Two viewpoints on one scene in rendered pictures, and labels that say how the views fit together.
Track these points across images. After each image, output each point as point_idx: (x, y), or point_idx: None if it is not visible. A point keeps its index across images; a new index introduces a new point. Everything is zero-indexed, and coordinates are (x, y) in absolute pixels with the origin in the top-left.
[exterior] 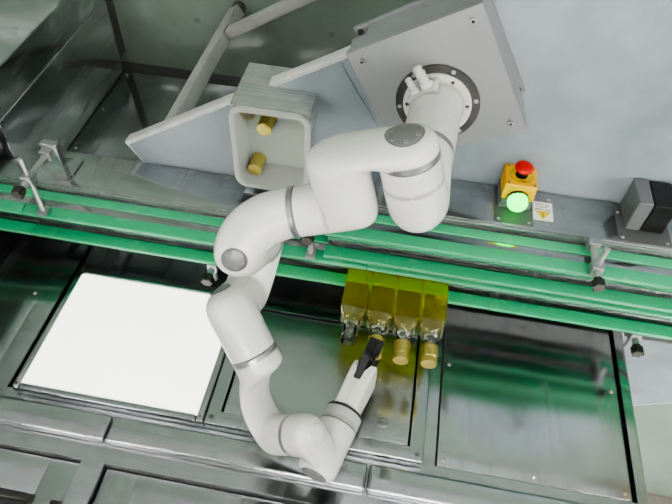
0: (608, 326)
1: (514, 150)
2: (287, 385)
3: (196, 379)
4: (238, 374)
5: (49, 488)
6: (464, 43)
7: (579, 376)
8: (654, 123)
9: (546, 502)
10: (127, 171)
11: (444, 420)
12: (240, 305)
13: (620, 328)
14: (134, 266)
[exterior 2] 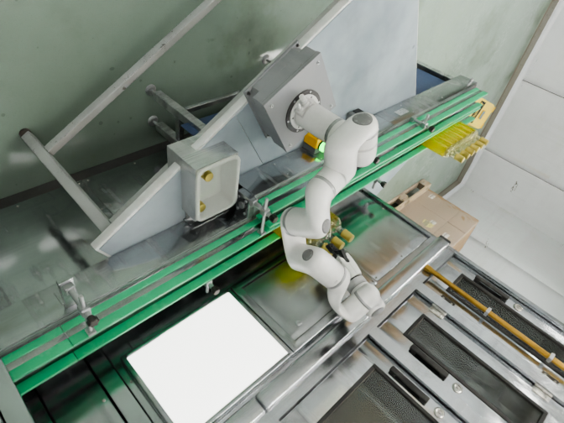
0: (370, 181)
1: None
2: (300, 304)
3: (265, 340)
4: (339, 289)
5: None
6: (314, 75)
7: (369, 211)
8: (352, 84)
9: (417, 258)
10: (110, 268)
11: (357, 263)
12: (326, 252)
13: (373, 179)
14: (143, 330)
